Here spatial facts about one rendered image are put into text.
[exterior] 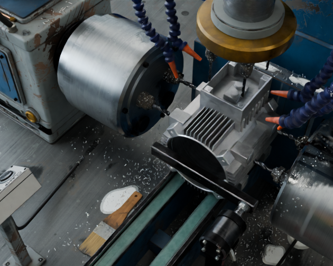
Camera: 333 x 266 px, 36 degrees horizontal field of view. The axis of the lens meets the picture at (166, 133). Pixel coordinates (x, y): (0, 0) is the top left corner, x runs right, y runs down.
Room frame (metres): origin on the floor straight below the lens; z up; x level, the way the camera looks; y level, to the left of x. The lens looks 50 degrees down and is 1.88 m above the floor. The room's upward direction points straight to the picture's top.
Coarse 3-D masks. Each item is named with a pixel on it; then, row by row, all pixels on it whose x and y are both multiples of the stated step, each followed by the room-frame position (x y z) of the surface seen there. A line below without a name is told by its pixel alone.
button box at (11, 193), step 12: (12, 168) 0.60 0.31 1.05; (24, 168) 0.58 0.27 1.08; (12, 180) 0.55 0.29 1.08; (24, 180) 0.56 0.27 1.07; (36, 180) 0.57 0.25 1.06; (0, 192) 0.52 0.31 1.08; (12, 192) 0.53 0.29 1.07; (24, 192) 0.54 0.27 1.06; (0, 204) 0.50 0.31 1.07; (12, 204) 0.51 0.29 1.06; (0, 216) 0.49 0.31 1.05
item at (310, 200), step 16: (320, 128) 0.61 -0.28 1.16; (304, 144) 0.58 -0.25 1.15; (320, 144) 0.57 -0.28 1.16; (256, 160) 0.61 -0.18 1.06; (304, 160) 0.54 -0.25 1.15; (320, 160) 0.54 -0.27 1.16; (272, 176) 0.57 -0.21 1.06; (288, 176) 0.53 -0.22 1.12; (304, 176) 0.52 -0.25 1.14; (320, 176) 0.51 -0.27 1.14; (288, 192) 0.51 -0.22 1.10; (304, 192) 0.50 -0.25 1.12; (320, 192) 0.49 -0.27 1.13; (272, 208) 0.51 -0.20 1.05; (288, 208) 0.49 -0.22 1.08; (304, 208) 0.48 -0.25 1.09; (320, 208) 0.47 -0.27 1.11; (272, 224) 0.50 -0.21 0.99; (288, 224) 0.48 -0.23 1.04; (304, 224) 0.46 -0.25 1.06; (320, 224) 0.45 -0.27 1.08; (304, 240) 0.46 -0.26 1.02; (320, 240) 0.44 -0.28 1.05
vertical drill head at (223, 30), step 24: (216, 0) 0.77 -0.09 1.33; (240, 0) 0.71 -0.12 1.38; (264, 0) 0.71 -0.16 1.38; (216, 24) 0.72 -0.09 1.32; (240, 24) 0.70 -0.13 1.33; (264, 24) 0.70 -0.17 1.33; (288, 24) 0.73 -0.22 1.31; (216, 48) 0.68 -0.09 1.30; (240, 48) 0.66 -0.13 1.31; (264, 48) 0.66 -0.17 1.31; (288, 48) 0.69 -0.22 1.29; (240, 72) 0.68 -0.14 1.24; (240, 96) 0.69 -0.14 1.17
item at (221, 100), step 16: (224, 80) 0.79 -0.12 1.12; (240, 80) 0.79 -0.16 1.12; (256, 80) 0.78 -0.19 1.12; (208, 96) 0.72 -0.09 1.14; (224, 96) 0.73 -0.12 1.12; (256, 96) 0.71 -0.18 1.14; (224, 112) 0.69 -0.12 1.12; (240, 112) 0.67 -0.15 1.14; (256, 112) 0.72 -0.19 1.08; (240, 128) 0.67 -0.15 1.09
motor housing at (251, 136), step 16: (192, 112) 0.74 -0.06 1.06; (208, 112) 0.70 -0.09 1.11; (272, 112) 0.75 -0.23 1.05; (192, 128) 0.67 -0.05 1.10; (208, 128) 0.66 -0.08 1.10; (224, 128) 0.66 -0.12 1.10; (256, 128) 0.69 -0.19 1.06; (176, 144) 0.70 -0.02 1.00; (192, 144) 0.73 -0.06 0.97; (208, 144) 0.63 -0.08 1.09; (224, 144) 0.64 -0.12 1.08; (256, 144) 0.66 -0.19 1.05; (192, 160) 0.69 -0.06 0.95; (208, 160) 0.70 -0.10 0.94; (224, 176) 0.64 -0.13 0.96; (240, 176) 0.60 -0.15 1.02; (208, 192) 0.61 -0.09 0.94
